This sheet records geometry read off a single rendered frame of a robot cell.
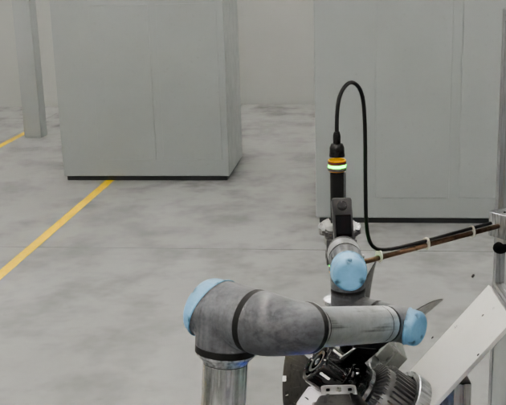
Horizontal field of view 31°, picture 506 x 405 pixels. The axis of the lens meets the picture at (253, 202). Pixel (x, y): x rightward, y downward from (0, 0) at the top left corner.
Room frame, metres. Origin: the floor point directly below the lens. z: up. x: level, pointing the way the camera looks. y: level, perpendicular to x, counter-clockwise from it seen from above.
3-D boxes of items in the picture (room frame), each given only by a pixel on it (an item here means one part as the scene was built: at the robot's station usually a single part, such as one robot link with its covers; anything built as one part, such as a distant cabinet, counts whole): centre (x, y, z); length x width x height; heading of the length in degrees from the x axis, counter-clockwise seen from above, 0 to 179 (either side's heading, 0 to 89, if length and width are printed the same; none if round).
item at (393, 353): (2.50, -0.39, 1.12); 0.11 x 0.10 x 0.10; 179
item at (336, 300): (1.86, -0.21, 1.51); 0.11 x 0.08 x 0.11; 48
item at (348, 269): (1.87, -0.20, 1.61); 0.11 x 0.08 x 0.09; 179
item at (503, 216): (2.48, -0.73, 1.51); 0.10 x 0.07 x 0.08; 124
